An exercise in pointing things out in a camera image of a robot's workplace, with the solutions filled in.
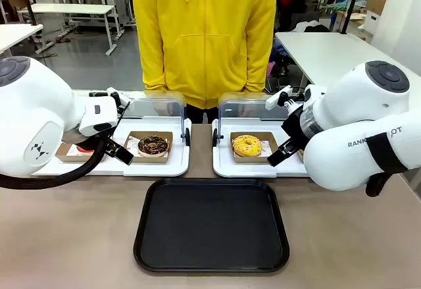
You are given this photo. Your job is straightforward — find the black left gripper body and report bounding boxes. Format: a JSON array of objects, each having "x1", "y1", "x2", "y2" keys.
[{"x1": 82, "y1": 127, "x2": 116, "y2": 150}]

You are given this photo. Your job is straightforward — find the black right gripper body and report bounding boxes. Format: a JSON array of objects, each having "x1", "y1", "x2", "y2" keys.
[{"x1": 281, "y1": 104, "x2": 312, "y2": 147}]

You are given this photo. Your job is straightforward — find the chocolate glazed sprinkle donut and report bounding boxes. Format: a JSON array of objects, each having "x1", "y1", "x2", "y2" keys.
[{"x1": 137, "y1": 136, "x2": 170, "y2": 157}]

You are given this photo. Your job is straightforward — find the red glazed donut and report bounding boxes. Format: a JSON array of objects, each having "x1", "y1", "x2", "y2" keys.
[{"x1": 70, "y1": 145, "x2": 95, "y2": 155}]

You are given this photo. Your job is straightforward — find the yellow donut in cardboard tray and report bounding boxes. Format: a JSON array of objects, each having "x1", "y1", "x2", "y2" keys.
[{"x1": 229, "y1": 131, "x2": 281, "y2": 165}]

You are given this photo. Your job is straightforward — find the brown cardboard donut box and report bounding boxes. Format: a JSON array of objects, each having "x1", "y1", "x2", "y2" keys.
[{"x1": 55, "y1": 142, "x2": 107, "y2": 164}]

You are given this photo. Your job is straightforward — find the yellow glazed sprinkle donut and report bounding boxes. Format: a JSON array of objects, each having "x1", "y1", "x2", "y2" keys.
[{"x1": 232, "y1": 134, "x2": 264, "y2": 158}]

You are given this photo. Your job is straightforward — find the black plastic serving tray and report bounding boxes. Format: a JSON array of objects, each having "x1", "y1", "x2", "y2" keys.
[{"x1": 133, "y1": 178, "x2": 290, "y2": 273}]

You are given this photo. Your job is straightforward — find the clear cylindrical wrist adapter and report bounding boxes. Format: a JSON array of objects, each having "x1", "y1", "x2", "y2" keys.
[{"x1": 299, "y1": 107, "x2": 322, "y2": 138}]

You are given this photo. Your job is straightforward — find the white display case base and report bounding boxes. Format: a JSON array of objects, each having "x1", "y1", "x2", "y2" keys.
[
  {"x1": 32, "y1": 117, "x2": 192, "y2": 177},
  {"x1": 212, "y1": 117, "x2": 310, "y2": 178}
]

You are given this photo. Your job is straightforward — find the large white table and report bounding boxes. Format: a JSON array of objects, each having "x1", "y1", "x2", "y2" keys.
[{"x1": 274, "y1": 31, "x2": 421, "y2": 89}]

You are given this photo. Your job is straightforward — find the black trousers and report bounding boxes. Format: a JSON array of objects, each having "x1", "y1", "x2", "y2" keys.
[{"x1": 186, "y1": 101, "x2": 220, "y2": 125}]

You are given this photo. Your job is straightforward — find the black and white clothes pile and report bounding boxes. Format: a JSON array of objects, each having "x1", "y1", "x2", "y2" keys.
[{"x1": 292, "y1": 20, "x2": 332, "y2": 34}]

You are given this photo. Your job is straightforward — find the person in yellow hoodie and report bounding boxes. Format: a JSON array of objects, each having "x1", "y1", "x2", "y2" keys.
[{"x1": 130, "y1": 0, "x2": 279, "y2": 109}]

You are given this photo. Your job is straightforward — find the green cloth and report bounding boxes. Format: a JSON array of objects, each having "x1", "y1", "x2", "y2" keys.
[{"x1": 320, "y1": 0, "x2": 351, "y2": 11}]

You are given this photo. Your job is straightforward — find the white storage box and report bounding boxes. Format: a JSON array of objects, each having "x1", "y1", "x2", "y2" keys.
[{"x1": 362, "y1": 9, "x2": 382, "y2": 35}]

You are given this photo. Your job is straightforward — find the white table with white legs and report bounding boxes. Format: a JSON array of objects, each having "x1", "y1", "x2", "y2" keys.
[{"x1": 31, "y1": 3, "x2": 121, "y2": 56}]

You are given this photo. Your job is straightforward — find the white table with thin top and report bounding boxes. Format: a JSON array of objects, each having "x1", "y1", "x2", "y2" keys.
[{"x1": 0, "y1": 24, "x2": 44, "y2": 58}]

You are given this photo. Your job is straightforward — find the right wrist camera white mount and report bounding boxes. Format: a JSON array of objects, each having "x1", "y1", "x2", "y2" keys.
[{"x1": 265, "y1": 84, "x2": 305, "y2": 112}]

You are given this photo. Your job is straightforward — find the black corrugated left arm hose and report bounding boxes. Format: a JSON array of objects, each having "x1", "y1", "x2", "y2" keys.
[{"x1": 0, "y1": 137, "x2": 109, "y2": 190}]

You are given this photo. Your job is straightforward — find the black strap on right arm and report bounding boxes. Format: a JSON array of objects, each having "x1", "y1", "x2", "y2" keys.
[{"x1": 365, "y1": 132, "x2": 409, "y2": 175}]

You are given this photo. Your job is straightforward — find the black right arm hose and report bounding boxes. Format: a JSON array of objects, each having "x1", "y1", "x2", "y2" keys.
[{"x1": 364, "y1": 172, "x2": 394, "y2": 197}]

